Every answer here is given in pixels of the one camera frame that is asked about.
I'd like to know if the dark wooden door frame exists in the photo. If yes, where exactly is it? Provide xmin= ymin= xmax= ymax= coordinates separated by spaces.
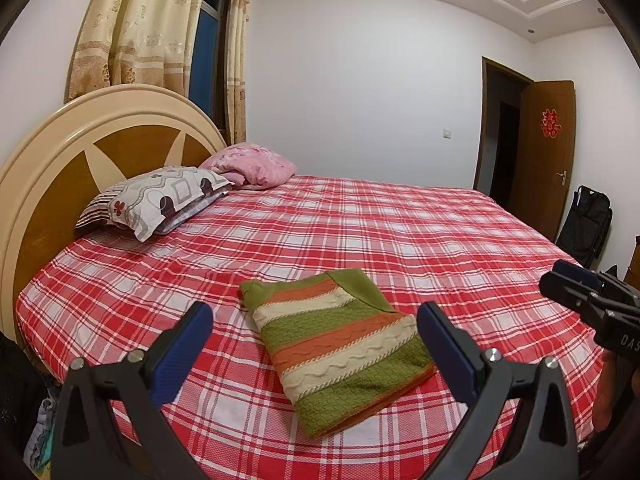
xmin=472 ymin=56 xmax=536 ymax=196

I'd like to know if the brown wooden door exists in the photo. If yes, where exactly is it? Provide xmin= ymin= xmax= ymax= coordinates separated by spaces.
xmin=515 ymin=80 xmax=577 ymax=243

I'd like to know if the black folded stroller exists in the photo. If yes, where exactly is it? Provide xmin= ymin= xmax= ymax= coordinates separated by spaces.
xmin=556 ymin=185 xmax=613 ymax=267

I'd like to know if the green striped knit sweater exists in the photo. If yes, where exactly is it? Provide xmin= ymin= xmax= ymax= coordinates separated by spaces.
xmin=239 ymin=269 xmax=440 ymax=442

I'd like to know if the window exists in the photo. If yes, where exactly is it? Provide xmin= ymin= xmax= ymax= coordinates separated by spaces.
xmin=187 ymin=0 xmax=236 ymax=136

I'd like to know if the wide beige floral curtain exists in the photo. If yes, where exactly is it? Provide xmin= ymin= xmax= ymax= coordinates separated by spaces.
xmin=65 ymin=0 xmax=213 ymax=106

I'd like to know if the person's right hand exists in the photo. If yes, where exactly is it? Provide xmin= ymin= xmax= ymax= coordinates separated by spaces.
xmin=597 ymin=347 xmax=626 ymax=433

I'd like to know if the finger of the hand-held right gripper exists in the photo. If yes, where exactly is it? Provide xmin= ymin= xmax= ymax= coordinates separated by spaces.
xmin=539 ymin=271 xmax=593 ymax=313
xmin=552 ymin=259 xmax=603 ymax=292

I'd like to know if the red plaid bed sheet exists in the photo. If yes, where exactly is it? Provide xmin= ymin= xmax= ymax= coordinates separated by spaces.
xmin=15 ymin=172 xmax=608 ymax=480

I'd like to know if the red paper door decoration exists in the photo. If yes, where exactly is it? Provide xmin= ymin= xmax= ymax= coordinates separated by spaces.
xmin=540 ymin=107 xmax=561 ymax=137

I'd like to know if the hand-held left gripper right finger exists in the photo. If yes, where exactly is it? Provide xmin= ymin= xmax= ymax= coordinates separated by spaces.
xmin=416 ymin=301 xmax=581 ymax=480

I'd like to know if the narrow beige floral curtain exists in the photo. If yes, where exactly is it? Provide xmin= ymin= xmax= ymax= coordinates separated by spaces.
xmin=224 ymin=0 xmax=253 ymax=145

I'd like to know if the white patterned pillow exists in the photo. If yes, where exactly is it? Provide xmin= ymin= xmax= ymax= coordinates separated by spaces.
xmin=75 ymin=165 xmax=235 ymax=242

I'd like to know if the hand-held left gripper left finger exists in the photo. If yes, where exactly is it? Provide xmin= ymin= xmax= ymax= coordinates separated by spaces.
xmin=50 ymin=301 xmax=215 ymax=480

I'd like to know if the cream wooden headboard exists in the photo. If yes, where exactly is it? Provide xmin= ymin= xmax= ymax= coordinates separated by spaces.
xmin=0 ymin=85 xmax=228 ymax=356

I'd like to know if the pink pillow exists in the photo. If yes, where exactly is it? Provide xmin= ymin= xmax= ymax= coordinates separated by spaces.
xmin=199 ymin=142 xmax=296 ymax=190

